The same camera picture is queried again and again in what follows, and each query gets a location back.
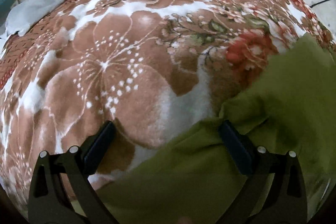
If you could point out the grey cloth on bed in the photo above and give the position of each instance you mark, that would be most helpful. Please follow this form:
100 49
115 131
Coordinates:
24 15

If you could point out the olive green garment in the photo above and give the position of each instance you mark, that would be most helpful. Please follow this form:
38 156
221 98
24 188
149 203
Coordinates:
193 179

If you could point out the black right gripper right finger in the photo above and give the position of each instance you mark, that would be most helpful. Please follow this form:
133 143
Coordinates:
274 191

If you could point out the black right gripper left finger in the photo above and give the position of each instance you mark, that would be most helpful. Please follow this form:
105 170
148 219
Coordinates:
60 191

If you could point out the brown floral fleece blanket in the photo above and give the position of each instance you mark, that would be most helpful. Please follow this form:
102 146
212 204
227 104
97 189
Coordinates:
156 67

